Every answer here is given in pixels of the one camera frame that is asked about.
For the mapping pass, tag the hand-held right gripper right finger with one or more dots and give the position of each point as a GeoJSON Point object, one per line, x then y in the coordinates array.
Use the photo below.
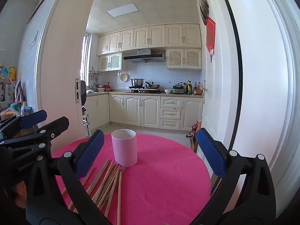
{"type": "Point", "coordinates": [212, 152]}

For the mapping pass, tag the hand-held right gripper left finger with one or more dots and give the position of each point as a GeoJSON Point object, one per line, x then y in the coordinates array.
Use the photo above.
{"type": "Point", "coordinates": [90, 153]}

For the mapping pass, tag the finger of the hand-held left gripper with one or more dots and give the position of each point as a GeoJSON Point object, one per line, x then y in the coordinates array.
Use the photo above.
{"type": "Point", "coordinates": [56, 126]}
{"type": "Point", "coordinates": [32, 119]}

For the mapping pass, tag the pink cup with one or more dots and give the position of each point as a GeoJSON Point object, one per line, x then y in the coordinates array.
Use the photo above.
{"type": "Point", "coordinates": [124, 150]}

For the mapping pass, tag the bunch of wooden chopsticks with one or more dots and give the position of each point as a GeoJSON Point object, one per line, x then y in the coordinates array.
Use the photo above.
{"type": "Point", "coordinates": [119, 196]}

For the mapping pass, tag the person's left hand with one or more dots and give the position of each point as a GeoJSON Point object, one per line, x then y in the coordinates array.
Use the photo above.
{"type": "Point", "coordinates": [20, 194]}

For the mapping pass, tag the blue lidded container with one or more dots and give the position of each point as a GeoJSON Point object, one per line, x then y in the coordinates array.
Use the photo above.
{"type": "Point", "coordinates": [27, 110]}

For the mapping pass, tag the bread packet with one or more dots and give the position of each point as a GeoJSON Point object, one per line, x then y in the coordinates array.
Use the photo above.
{"type": "Point", "coordinates": [9, 114]}

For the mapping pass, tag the white step stool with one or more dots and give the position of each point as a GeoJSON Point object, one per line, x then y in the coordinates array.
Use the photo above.
{"type": "Point", "coordinates": [86, 125]}

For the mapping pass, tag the metal door lock plate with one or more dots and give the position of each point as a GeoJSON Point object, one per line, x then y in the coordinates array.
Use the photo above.
{"type": "Point", "coordinates": [77, 90]}

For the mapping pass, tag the black chair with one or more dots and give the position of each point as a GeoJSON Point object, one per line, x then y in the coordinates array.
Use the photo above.
{"type": "Point", "coordinates": [83, 93]}

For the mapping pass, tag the yellow plush toy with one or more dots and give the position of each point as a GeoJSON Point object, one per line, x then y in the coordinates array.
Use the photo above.
{"type": "Point", "coordinates": [12, 73]}

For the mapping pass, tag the cream cabinet drawer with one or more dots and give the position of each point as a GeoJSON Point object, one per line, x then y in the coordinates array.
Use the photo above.
{"type": "Point", "coordinates": [170, 113]}
{"type": "Point", "coordinates": [171, 102]}
{"type": "Point", "coordinates": [170, 124]}

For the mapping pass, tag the pink round tablecloth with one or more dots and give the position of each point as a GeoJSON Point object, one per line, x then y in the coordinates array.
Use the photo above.
{"type": "Point", "coordinates": [164, 187]}

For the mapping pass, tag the cream base cabinet run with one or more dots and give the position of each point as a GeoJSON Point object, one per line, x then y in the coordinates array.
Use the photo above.
{"type": "Point", "coordinates": [131, 110]}

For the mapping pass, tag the hanging utensil rack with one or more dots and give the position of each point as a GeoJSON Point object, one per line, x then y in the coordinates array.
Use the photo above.
{"type": "Point", "coordinates": [95, 77]}

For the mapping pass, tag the white sliding door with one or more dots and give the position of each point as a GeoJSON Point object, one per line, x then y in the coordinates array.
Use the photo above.
{"type": "Point", "coordinates": [61, 63]}

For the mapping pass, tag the dark sauce bottle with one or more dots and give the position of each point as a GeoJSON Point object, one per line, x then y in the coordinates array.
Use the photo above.
{"type": "Point", "coordinates": [195, 89]}

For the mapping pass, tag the kitchen countertop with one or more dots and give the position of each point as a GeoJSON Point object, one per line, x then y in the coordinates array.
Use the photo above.
{"type": "Point", "coordinates": [117, 93]}

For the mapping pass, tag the green bottle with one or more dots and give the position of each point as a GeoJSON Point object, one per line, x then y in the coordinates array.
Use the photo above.
{"type": "Point", "coordinates": [189, 88]}

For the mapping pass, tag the green electric cooker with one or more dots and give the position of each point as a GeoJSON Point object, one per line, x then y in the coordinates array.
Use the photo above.
{"type": "Point", "coordinates": [179, 89]}

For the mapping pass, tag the kitchen window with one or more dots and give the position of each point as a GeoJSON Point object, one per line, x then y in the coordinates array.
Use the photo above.
{"type": "Point", "coordinates": [85, 61]}

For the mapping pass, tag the white panel door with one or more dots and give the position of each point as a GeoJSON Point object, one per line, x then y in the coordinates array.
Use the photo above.
{"type": "Point", "coordinates": [222, 79]}

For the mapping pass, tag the white bowl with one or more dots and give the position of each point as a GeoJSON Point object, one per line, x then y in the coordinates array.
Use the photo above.
{"type": "Point", "coordinates": [168, 91]}

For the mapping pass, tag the gas stove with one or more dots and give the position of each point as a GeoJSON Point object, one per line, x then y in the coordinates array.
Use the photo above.
{"type": "Point", "coordinates": [144, 90]}

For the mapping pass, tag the cream lattice door cabinet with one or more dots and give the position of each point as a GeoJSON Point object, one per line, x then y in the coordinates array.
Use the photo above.
{"type": "Point", "coordinates": [184, 58]}
{"type": "Point", "coordinates": [110, 62]}

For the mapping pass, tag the steel cooking pot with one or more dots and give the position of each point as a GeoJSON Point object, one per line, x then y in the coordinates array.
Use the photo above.
{"type": "Point", "coordinates": [137, 82]}

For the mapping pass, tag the dark wok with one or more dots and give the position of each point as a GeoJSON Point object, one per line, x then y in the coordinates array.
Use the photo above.
{"type": "Point", "coordinates": [152, 86]}

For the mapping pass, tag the steel range hood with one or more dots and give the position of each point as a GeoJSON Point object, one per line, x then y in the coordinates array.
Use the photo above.
{"type": "Point", "coordinates": [144, 56]}

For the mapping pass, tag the red door decoration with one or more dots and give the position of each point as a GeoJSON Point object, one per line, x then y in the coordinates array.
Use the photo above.
{"type": "Point", "coordinates": [210, 35]}

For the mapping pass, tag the cream upper cabinet row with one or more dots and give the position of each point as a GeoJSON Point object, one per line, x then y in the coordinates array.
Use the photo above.
{"type": "Point", "coordinates": [150, 37]}

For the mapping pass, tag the ceiling light panel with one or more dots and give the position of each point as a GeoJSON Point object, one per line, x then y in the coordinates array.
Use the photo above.
{"type": "Point", "coordinates": [121, 10]}

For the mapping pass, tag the hanging fan decoration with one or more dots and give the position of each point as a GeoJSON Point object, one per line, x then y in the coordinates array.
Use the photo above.
{"type": "Point", "coordinates": [204, 5]}

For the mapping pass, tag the round wall plate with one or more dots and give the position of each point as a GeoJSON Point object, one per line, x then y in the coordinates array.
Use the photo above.
{"type": "Point", "coordinates": [124, 77]}

